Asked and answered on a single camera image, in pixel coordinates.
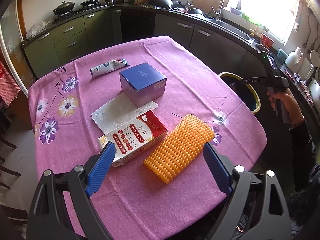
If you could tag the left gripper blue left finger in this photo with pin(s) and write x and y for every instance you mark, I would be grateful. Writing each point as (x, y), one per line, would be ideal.
(101, 166)

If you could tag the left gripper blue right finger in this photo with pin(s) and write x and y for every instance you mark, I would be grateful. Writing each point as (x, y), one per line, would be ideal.
(220, 167)

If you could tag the orange bumpy mat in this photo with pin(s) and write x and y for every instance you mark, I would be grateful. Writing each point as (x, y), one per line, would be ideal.
(184, 143)

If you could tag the red white carton box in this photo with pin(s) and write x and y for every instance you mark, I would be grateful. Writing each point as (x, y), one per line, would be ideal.
(134, 137)

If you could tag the white paper napkin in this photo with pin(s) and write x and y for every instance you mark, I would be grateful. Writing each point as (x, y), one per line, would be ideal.
(119, 111)

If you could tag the blue cardboard box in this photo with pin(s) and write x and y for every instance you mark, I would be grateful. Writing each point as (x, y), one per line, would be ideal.
(142, 83)

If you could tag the white blue tube pouch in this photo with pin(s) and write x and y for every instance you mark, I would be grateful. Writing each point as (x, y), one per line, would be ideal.
(107, 67)

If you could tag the yellow rimmed trash bin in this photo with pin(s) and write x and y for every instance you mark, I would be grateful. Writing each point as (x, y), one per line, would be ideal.
(245, 92)

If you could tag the steel kitchen sink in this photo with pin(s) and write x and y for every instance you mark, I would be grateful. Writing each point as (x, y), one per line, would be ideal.
(234, 30)

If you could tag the person's right hand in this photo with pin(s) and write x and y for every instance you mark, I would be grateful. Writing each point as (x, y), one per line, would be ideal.
(291, 105)

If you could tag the green lower cabinets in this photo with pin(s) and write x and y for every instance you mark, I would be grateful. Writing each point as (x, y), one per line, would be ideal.
(99, 28)

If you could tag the pink floral tablecloth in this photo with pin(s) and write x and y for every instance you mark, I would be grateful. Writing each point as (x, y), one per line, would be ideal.
(133, 202)

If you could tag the dark wooden chair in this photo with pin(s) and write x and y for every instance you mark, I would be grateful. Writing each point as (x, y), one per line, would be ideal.
(4, 168)

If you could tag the steel faucet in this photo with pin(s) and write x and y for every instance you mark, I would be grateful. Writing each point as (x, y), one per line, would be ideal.
(217, 9)

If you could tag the wooden cutting board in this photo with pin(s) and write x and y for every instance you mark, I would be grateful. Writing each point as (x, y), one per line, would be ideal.
(205, 5)

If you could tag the red checkered apron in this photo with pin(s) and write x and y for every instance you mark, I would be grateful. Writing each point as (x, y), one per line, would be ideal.
(9, 89)

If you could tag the black wok on counter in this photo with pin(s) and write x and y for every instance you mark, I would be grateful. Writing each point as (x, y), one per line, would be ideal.
(166, 4)

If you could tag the plastic bag on counter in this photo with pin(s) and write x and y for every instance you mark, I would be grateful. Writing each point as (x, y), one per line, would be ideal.
(38, 27)

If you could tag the black wok with lid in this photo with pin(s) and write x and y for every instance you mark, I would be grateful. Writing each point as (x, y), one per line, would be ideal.
(63, 8)

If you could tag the small black pan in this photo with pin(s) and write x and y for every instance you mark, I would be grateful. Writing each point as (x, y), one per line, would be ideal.
(87, 3)

